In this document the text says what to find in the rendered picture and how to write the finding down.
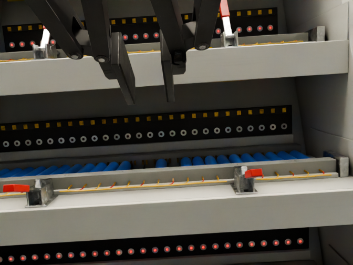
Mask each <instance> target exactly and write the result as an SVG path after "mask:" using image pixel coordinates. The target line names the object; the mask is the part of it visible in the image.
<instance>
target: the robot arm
mask: <svg viewBox="0 0 353 265"><path fill-rule="evenodd" d="M24 1H25V2H26V3H27V5H28V6H29V7H30V9H31V10H32V11H33V12H34V14H35V15H36V16H37V17H38V19H39V20H40V21H41V23H42V24H43V25H44V27H45V28H46V29H47V30H48V32H49V33H50V34H51V36H52V37H53V38H54V40H55V41H56V42H57V44H58V45H59V46H60V48H61V49H62V50H63V51H64V53H65V54H66V55H67V56H68V57H69V58H71V59H75V60H79V59H82V58H83V56H84V55H86V56H91V57H93V58H94V60H95V61H97V62H98V63H99V65H100V67H101V69H102V71H103V73H104V75H105V77H106V78H108V79H109V80H110V79H117V81H118V83H119V86H120V88H121V90H122V93H123V95H124V98H125V100H126V102H127V104H128V105H135V104H136V96H135V93H136V81H135V76H134V73H133V70H132V66H131V63H130V60H129V56H128V53H127V50H126V47H125V44H124V41H123V38H122V34H121V32H120V33H119V32H116V33H111V25H110V23H109V14H108V5H107V0H81V4H82V9H83V12H84V17H85V21H86V26H87V30H85V28H84V26H83V24H82V22H81V21H80V19H79V17H78V16H77V14H76V12H75V11H74V9H73V7H72V6H71V4H70V2H69V0H24ZM150 1H151V4H152V7H153V10H154V12H155V15H156V17H157V20H158V23H159V26H160V28H161V29H160V51H161V65H162V72H163V79H164V86H165V93H166V98H167V102H169V103H170V102H175V99H174V81H173V75H181V74H184V73H185V71H186V52H187V51H188V50H189V49H191V48H195V49H196V50H206V49H208V48H209V47H210V46H211V41H212V37H213V33H214V28H215V24H216V19H217V15H218V12H219V8H220V3H221V0H194V5H193V13H192V22H189V23H186V24H183V21H182V17H181V13H180V9H179V5H178V1H177V0H150Z"/></svg>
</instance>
